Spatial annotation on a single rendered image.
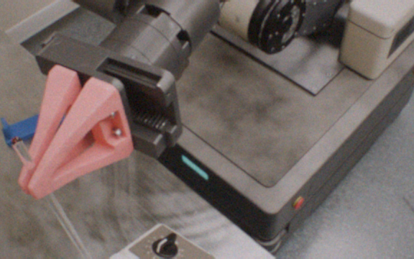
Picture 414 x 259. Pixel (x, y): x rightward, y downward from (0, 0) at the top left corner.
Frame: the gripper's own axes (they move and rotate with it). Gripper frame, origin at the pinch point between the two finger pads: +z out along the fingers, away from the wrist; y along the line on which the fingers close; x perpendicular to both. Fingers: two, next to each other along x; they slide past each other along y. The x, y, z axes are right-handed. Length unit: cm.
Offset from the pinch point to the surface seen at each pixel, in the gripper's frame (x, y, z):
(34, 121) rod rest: 33, -32, -20
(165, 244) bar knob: 28.4, -0.4, -9.6
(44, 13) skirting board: 101, -126, -99
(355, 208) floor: 111, 18, -74
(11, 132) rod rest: 33, -34, -16
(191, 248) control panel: 31.7, 1.6, -11.8
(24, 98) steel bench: 34, -38, -23
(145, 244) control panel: 29.6, -3.0, -8.9
